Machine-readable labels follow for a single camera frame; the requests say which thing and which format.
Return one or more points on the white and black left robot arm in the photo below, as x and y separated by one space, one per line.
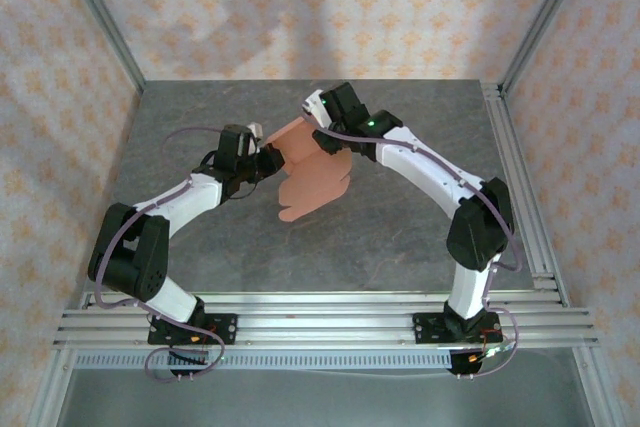
175 202

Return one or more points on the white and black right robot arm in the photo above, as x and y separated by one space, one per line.
425 167

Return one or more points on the black electronics board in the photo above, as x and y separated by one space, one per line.
187 359

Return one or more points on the aluminium side rail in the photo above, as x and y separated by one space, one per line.
515 157

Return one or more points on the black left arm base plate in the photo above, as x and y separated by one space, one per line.
225 328

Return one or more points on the aluminium mounting rail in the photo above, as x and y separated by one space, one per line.
320 322

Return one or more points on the aluminium frame post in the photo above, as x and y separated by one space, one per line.
100 12
545 12

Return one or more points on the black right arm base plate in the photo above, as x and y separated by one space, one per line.
425 327

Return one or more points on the aluminium frame leg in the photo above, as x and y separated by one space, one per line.
50 387
600 387

